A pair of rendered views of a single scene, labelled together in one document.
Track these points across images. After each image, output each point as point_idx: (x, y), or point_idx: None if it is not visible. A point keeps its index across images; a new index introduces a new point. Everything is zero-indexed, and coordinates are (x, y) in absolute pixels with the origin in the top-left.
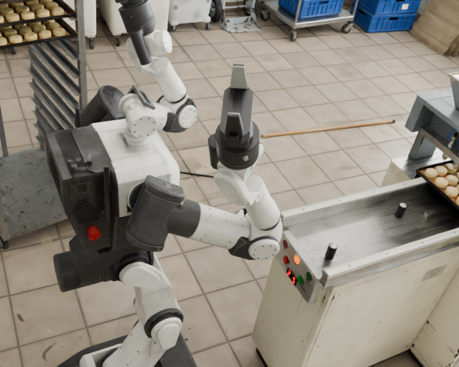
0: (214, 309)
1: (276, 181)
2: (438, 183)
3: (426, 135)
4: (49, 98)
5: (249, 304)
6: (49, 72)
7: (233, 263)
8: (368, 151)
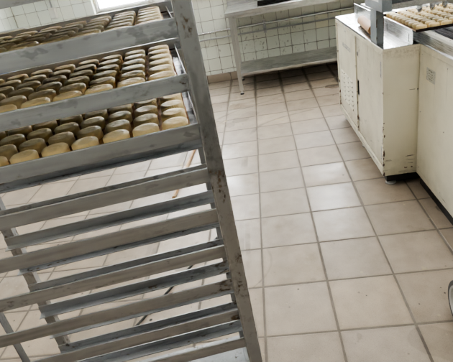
0: (416, 269)
1: (243, 201)
2: (436, 24)
3: (400, 6)
4: (104, 266)
5: (410, 245)
6: (95, 220)
7: (350, 246)
8: (230, 149)
